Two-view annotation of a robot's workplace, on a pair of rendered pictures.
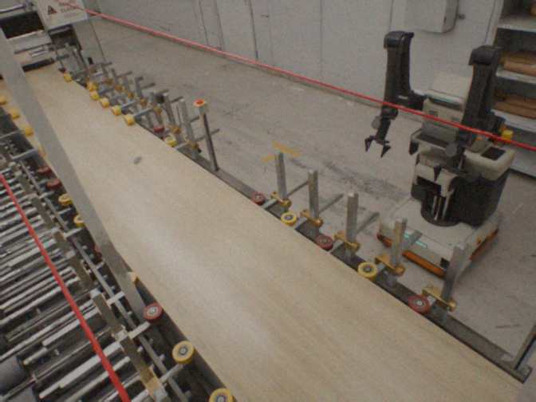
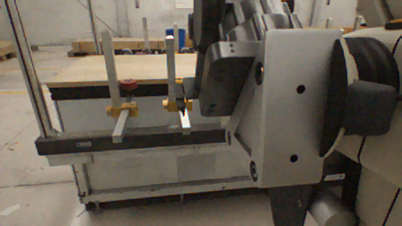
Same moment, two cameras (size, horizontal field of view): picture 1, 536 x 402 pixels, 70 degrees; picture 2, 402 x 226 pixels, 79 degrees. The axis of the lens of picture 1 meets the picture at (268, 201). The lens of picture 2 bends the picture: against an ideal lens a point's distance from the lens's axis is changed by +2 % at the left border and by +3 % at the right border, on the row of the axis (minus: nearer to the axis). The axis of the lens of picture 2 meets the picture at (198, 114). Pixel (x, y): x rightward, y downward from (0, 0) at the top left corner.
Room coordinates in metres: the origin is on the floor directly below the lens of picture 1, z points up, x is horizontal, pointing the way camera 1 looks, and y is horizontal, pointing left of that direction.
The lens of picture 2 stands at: (1.72, -1.39, 1.24)
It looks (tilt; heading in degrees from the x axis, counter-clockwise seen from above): 24 degrees down; 118
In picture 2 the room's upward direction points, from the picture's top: straight up
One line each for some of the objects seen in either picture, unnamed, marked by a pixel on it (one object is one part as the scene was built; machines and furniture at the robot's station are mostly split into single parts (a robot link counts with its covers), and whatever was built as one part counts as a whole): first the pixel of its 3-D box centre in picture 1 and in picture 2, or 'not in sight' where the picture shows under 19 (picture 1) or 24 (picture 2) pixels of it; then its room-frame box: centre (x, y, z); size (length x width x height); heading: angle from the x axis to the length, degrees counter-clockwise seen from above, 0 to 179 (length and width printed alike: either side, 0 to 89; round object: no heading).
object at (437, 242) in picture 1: (438, 226); not in sight; (1.98, -1.23, 0.16); 0.67 x 0.64 x 0.25; 126
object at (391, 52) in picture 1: (392, 78); not in sight; (1.88, -0.73, 1.40); 0.11 x 0.06 x 0.43; 37
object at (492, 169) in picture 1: (456, 173); not in sight; (2.04, -1.31, 0.59); 0.55 x 0.34 x 0.83; 36
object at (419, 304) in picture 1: (417, 310); (129, 91); (0.86, -0.54, 0.85); 0.08 x 0.08 x 0.11
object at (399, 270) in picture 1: (389, 265); (178, 104); (1.14, -0.52, 0.82); 0.14 x 0.06 x 0.05; 36
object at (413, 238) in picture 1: (392, 257); (182, 108); (1.18, -0.55, 0.82); 0.43 x 0.03 x 0.04; 126
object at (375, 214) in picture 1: (351, 234); not in sight; (1.39, -0.40, 0.80); 0.43 x 0.03 x 0.04; 126
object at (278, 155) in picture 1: (281, 187); not in sight; (1.73, -0.09, 0.91); 0.04 x 0.04 x 0.48; 36
